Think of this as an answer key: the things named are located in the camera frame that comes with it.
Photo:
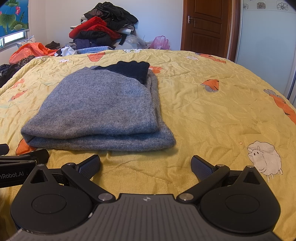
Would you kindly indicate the blue knitted blanket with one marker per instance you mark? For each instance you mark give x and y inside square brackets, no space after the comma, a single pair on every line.
[92,49]

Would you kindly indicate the clear plastic bag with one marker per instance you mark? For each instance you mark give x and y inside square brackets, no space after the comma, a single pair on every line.
[135,41]

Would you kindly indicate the floral pillow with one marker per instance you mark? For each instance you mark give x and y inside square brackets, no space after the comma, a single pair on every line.
[30,40]

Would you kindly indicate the pink plastic bag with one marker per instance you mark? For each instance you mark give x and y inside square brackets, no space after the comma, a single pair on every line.
[159,42]

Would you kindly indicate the brown wooden door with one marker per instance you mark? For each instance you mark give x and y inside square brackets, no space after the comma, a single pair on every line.
[208,30]

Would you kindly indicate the pile of clothes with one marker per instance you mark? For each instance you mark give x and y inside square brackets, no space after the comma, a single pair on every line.
[97,30]

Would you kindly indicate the lotus flower window blind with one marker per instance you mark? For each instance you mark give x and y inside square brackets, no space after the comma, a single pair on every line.
[12,16]

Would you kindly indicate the grey sweater with navy sleeves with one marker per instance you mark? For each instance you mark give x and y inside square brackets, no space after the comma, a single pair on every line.
[99,109]

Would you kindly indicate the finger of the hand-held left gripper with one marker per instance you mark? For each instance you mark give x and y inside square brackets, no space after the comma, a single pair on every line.
[4,149]
[34,155]

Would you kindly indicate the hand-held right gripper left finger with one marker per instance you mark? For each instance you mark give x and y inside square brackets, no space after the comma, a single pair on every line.
[89,165]

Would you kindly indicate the orange plastic bag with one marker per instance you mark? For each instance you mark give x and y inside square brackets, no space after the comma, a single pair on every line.
[30,49]

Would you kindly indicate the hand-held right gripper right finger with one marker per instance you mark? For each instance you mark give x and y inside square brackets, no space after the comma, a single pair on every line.
[202,168]

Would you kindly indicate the dark brown cloth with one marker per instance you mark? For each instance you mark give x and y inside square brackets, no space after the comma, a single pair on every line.
[52,45]

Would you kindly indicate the leopard print cloth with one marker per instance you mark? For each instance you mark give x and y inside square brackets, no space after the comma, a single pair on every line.
[23,60]

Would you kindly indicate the brown wooden door frame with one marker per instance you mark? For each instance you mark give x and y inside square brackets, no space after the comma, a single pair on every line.
[235,30]

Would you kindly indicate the window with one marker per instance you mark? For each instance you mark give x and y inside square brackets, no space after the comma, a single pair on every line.
[11,39]

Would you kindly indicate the yellow printed quilt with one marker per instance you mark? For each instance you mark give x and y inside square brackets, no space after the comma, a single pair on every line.
[219,115]

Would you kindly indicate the white crumpled paper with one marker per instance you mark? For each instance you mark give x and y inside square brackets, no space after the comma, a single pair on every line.
[67,51]

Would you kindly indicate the pale blue wardrobe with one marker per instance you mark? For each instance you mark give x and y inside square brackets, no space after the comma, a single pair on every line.
[266,46]

